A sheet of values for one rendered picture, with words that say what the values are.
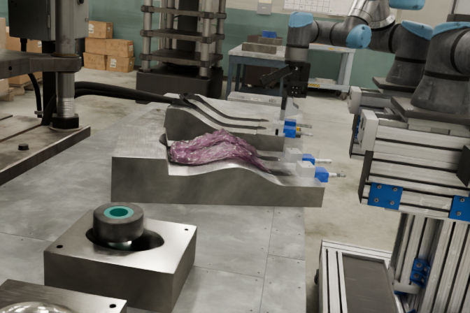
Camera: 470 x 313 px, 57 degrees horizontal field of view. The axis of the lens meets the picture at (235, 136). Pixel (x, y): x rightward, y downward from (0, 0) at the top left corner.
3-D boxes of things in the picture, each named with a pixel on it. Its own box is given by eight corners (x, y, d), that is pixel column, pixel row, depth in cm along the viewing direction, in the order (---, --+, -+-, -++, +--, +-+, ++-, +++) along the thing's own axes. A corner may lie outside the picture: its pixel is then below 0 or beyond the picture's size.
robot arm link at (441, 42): (449, 70, 126) (461, 22, 122) (486, 78, 114) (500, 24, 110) (414, 68, 123) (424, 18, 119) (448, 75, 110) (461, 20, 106)
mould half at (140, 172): (292, 169, 131) (297, 134, 128) (322, 207, 106) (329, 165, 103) (121, 162, 122) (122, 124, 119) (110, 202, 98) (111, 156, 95)
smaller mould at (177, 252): (194, 260, 78) (197, 226, 76) (171, 315, 64) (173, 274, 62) (89, 242, 81) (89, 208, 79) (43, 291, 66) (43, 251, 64)
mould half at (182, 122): (284, 142, 159) (289, 105, 155) (280, 164, 134) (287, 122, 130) (152, 124, 165) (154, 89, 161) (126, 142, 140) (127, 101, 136)
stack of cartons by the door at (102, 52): (134, 71, 804) (136, 24, 781) (128, 73, 773) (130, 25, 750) (90, 66, 812) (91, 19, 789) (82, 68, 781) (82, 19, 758)
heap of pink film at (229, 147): (259, 153, 124) (262, 126, 122) (273, 176, 107) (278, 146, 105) (167, 148, 120) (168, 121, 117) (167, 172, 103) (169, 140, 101)
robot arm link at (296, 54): (285, 47, 138) (286, 45, 146) (283, 61, 140) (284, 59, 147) (308, 49, 137) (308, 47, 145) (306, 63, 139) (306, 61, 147)
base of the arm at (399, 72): (421, 83, 174) (426, 58, 172) (430, 89, 160) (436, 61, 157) (382, 78, 177) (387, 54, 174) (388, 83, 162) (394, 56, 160)
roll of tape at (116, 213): (84, 228, 72) (84, 209, 71) (126, 215, 78) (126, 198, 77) (109, 249, 67) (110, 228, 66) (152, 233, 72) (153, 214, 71)
